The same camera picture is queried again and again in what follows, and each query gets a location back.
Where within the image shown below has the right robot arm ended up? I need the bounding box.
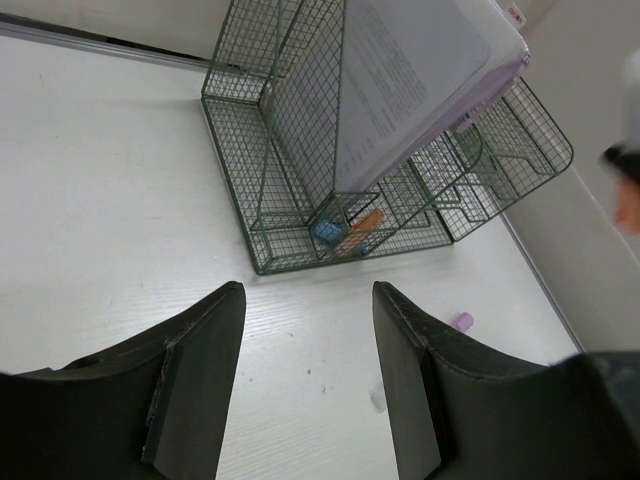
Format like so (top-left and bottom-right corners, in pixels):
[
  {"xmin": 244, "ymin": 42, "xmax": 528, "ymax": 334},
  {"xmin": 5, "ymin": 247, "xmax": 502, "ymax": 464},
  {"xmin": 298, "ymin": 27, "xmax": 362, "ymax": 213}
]
[{"xmin": 602, "ymin": 50, "xmax": 639, "ymax": 235}]

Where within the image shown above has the orange marker pen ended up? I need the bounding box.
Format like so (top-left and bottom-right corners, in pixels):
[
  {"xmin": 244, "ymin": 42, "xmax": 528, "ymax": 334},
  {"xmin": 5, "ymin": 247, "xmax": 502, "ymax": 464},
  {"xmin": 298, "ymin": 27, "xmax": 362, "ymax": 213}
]
[{"xmin": 333, "ymin": 209, "xmax": 385, "ymax": 258}]

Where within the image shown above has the blue marker pen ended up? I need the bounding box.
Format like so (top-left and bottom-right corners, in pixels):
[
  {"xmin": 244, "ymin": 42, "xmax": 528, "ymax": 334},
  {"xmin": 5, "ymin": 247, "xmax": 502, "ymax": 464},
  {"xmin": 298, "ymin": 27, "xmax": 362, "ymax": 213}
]
[{"xmin": 312, "ymin": 219, "xmax": 346, "ymax": 246}]

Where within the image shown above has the green wire mesh organizer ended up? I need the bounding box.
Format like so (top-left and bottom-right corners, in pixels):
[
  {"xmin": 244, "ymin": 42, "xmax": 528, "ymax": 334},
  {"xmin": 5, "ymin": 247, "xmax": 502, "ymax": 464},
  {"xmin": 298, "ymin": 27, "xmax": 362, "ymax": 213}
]
[{"xmin": 201, "ymin": 1, "xmax": 573, "ymax": 274}]

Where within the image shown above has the clear zip pouch purple zipper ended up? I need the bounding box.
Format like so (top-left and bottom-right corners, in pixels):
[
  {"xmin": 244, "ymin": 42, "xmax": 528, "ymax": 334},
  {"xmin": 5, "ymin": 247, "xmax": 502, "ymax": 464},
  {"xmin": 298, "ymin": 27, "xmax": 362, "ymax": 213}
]
[{"xmin": 335, "ymin": 44, "xmax": 530, "ymax": 192}]

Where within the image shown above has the white notebook booklet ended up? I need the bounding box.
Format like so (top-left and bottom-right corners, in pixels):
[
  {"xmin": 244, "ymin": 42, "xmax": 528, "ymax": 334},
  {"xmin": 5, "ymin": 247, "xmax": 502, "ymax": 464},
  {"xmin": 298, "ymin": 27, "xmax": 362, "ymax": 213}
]
[{"xmin": 279, "ymin": 0, "xmax": 529, "ymax": 201}]

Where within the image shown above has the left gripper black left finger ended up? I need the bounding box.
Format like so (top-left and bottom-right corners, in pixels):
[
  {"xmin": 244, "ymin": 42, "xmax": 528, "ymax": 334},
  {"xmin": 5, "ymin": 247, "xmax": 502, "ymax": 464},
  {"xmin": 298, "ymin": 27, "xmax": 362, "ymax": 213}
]
[{"xmin": 1, "ymin": 282, "xmax": 246, "ymax": 479}]

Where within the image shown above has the pink marker pen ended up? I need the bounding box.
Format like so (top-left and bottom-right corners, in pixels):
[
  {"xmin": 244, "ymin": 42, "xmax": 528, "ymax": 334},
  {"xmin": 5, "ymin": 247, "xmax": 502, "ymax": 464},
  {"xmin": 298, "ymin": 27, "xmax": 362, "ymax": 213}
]
[{"xmin": 450, "ymin": 312, "xmax": 475, "ymax": 332}]

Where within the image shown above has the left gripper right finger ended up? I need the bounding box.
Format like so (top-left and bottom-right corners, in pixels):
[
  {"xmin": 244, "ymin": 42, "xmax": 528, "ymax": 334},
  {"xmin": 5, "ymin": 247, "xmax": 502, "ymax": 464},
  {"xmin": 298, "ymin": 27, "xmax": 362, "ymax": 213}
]
[{"xmin": 372, "ymin": 282, "xmax": 639, "ymax": 479}]

